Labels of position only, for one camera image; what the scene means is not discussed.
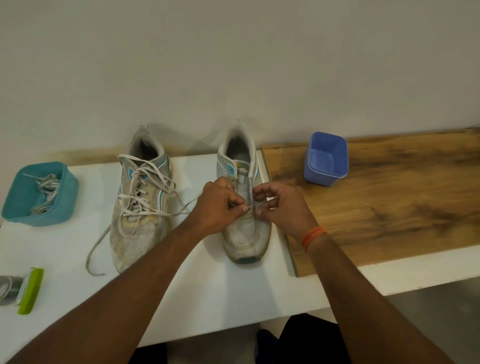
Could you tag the green utility cutter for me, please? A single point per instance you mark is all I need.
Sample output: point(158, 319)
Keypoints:
point(32, 290)

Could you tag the person's right hand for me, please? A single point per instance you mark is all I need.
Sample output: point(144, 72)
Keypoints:
point(290, 213)

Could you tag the person's left hand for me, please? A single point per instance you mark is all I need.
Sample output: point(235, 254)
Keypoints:
point(217, 210)

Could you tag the worn white sneaker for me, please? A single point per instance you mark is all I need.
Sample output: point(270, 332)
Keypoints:
point(138, 243)
point(245, 236)

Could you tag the blue plastic container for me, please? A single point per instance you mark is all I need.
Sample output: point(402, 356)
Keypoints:
point(326, 157)

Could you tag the grey tape roll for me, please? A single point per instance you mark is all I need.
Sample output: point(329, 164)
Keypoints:
point(7, 290)

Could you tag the teal plastic container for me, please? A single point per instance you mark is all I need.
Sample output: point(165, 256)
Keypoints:
point(56, 217)

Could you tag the person's right forearm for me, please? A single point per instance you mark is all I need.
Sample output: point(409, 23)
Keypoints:
point(375, 303)

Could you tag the black trousers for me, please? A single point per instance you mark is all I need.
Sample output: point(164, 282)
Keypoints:
point(307, 341)

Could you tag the person's left forearm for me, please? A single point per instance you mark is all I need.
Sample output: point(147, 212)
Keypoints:
point(112, 300)

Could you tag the orange thread wristband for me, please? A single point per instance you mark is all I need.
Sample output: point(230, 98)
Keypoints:
point(313, 238)

